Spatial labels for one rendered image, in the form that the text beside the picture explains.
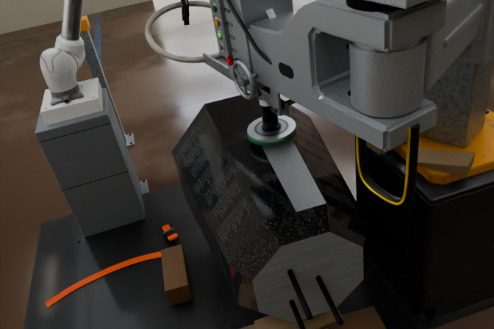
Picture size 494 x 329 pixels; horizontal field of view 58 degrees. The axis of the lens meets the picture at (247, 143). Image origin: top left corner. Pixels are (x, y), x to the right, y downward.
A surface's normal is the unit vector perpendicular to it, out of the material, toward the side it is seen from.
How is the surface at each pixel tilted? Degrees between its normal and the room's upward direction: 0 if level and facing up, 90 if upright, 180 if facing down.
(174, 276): 0
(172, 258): 0
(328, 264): 90
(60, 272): 0
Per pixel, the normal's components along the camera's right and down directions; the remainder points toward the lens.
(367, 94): -0.68, 0.48
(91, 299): -0.15, -0.83
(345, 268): 0.24, 0.49
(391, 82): -0.13, 0.55
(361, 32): -0.85, 0.39
